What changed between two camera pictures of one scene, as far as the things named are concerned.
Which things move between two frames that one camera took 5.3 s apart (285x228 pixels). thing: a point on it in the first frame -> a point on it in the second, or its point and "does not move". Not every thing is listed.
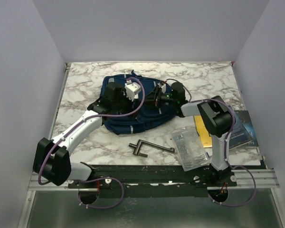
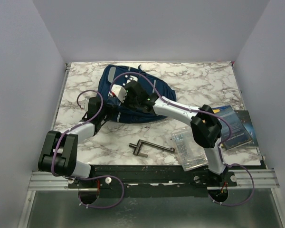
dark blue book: (239, 136) does not move
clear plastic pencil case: (191, 152) does not move
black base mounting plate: (149, 181) does not move
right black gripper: (158, 96) -> (126, 98)
